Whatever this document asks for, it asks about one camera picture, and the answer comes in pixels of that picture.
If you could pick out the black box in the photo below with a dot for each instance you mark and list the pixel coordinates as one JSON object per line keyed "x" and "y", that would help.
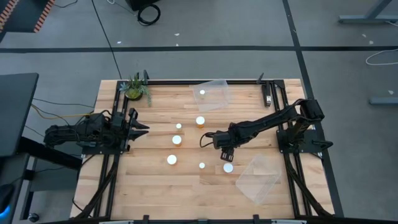
{"x": 140, "y": 3}

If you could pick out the black caster wheel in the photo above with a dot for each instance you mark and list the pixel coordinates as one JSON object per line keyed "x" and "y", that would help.
{"x": 33, "y": 217}

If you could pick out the black mouse with blue light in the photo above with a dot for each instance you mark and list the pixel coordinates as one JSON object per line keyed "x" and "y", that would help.
{"x": 5, "y": 196}

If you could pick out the large amber pill bottle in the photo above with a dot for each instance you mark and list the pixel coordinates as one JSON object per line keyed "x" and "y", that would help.
{"x": 171, "y": 159}
{"x": 176, "y": 139}
{"x": 200, "y": 120}
{"x": 228, "y": 167}

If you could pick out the clear plastic bin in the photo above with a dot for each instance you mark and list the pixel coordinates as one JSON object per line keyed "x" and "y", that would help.
{"x": 258, "y": 186}
{"x": 217, "y": 101}

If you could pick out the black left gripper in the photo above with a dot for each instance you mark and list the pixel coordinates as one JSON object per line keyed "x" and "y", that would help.
{"x": 119, "y": 130}

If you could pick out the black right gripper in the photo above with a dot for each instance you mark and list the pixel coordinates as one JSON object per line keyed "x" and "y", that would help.
{"x": 222, "y": 140}

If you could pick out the black aluminium table frame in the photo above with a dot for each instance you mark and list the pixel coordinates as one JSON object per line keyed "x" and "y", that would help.
{"x": 174, "y": 82}

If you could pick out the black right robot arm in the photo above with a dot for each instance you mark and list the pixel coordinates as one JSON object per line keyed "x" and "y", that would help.
{"x": 270, "y": 119}

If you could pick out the dark desk top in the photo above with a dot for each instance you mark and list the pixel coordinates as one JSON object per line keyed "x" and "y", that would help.
{"x": 15, "y": 112}

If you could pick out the black metal bracket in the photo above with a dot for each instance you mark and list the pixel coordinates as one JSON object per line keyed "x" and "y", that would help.
{"x": 267, "y": 93}

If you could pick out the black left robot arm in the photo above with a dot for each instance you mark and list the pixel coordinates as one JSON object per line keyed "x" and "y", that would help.
{"x": 71, "y": 133}

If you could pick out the black mat orange striped edges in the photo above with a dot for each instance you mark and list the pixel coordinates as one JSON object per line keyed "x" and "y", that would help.
{"x": 25, "y": 12}

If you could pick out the grey metal table foot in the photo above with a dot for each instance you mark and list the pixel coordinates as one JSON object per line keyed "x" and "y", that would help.
{"x": 384, "y": 101}

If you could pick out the green plant in dark pot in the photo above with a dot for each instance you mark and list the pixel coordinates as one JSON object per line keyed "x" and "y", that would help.
{"x": 133, "y": 91}

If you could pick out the black desk foot beam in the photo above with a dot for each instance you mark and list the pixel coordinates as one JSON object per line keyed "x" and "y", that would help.
{"x": 49, "y": 152}

